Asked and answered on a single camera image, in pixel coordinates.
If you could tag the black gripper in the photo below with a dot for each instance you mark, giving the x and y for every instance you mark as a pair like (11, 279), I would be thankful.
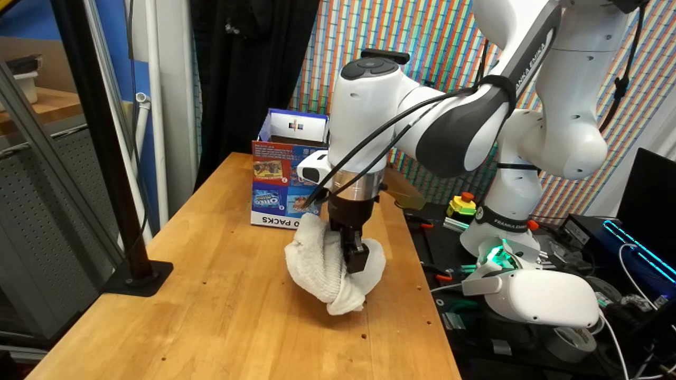
(350, 211)

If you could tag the black pole stand with base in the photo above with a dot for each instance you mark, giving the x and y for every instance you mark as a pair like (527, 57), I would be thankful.
(106, 139)

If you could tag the yellow red emergency stop button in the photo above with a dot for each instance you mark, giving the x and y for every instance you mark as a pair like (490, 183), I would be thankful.
(463, 208)

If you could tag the grey tape roll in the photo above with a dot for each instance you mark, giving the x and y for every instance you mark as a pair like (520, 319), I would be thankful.
(574, 344)

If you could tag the aluminium frame bar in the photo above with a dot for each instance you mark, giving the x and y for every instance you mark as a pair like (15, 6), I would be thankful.
(57, 158)

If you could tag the wooden workbench top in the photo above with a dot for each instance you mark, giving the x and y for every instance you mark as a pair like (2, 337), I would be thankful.
(50, 106)

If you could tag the black curtain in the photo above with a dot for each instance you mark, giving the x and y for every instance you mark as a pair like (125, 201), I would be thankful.
(246, 85)

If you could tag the white cloth rag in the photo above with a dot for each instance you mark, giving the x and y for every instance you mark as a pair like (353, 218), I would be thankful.
(318, 265)

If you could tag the grey perforated panel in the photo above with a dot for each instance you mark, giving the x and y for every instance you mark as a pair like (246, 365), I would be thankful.
(29, 232)

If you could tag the white plastic tub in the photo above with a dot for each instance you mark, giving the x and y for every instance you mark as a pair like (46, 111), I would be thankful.
(26, 85)

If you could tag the black camera on boom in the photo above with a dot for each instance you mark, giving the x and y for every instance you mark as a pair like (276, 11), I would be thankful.
(386, 56)

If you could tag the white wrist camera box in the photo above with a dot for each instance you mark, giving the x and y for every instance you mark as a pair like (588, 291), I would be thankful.
(314, 169)

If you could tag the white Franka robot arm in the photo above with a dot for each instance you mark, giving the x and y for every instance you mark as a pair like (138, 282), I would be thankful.
(393, 118)

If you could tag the white VR headset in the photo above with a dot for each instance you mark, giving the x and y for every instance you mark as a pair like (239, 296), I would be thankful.
(541, 298)

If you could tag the blue snack pack cardboard box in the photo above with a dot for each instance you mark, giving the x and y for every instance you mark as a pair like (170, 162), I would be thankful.
(281, 186)

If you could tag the white post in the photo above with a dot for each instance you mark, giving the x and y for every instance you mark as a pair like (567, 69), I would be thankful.
(157, 139)

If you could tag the blue plastic case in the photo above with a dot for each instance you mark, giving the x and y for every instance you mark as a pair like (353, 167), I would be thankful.
(634, 257)

